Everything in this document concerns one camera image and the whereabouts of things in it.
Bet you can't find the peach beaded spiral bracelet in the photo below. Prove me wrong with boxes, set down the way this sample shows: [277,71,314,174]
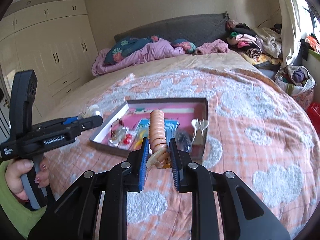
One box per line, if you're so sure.
[147,110,173,170]

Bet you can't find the purple duvet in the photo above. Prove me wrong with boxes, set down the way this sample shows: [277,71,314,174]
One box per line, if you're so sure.
[91,38,187,77]

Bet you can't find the grey padded headboard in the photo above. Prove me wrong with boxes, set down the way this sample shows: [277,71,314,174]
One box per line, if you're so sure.
[114,11,230,47]

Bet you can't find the brown cardboard box pink lining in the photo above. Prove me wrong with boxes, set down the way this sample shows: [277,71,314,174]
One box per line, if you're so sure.
[89,97,209,165]

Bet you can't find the earring card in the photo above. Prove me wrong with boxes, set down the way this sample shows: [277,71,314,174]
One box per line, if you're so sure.
[191,118,209,146]

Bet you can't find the orange floral quilt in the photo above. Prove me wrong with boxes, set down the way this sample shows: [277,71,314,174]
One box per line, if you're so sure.
[42,69,320,240]

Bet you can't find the pile of clothes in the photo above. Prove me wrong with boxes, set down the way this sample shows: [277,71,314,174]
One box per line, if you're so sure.
[226,19,285,66]

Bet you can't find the person's left hand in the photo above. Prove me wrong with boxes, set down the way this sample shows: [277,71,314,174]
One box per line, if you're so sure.
[5,157,50,201]

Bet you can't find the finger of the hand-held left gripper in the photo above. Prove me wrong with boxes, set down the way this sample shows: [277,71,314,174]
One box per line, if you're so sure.
[62,116,83,128]
[75,116,104,137]

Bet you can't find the red plastic box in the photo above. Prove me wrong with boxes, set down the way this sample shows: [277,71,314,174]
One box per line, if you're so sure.
[306,102,320,123]

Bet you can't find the cream hair clip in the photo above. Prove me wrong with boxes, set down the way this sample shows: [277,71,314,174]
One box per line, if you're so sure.
[77,105,103,120]

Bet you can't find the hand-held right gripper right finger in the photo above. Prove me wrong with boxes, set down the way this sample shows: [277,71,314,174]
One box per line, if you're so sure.
[169,137,292,240]

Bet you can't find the person's left forearm green sleeve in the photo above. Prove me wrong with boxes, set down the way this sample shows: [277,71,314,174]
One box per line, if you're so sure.
[0,160,48,239]

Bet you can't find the beige bed sheet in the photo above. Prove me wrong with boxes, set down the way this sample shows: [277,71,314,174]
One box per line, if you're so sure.
[54,50,264,110]

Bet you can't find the cream curtain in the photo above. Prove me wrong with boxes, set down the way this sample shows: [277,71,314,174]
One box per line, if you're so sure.
[271,0,305,67]

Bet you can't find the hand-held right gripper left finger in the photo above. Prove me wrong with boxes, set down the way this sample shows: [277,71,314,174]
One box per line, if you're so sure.
[27,138,150,240]

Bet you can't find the blue booklet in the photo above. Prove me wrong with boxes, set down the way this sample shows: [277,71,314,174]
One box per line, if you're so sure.
[136,119,180,141]

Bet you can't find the bag of clothes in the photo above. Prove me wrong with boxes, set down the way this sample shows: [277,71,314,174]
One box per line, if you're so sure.
[274,65,316,109]

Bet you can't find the cream wardrobe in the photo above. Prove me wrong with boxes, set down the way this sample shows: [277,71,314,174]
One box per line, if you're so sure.
[0,0,99,140]

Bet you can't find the pink knit garment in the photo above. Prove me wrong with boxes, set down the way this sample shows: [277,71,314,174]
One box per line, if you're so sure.
[194,39,231,55]

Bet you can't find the dark teal floral pillow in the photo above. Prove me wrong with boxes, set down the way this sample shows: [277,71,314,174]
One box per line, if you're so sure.
[104,36,160,65]
[171,39,197,54]

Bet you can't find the dark hair tie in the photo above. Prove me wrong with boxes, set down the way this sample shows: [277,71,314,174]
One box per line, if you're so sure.
[174,129,193,153]

